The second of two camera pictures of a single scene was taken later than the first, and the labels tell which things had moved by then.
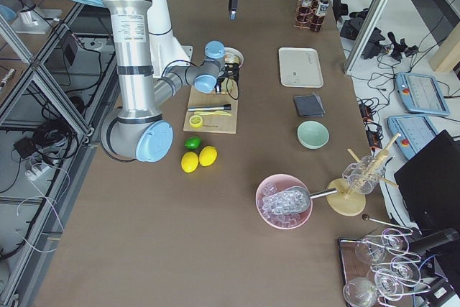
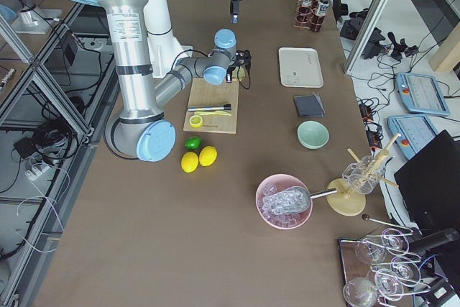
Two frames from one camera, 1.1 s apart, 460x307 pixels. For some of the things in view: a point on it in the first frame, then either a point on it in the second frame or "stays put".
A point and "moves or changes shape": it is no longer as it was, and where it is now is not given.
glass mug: (364, 175) stays put
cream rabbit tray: (300, 67) stays put
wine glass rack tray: (380, 269) stays put
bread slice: (229, 87) moves or changes shape
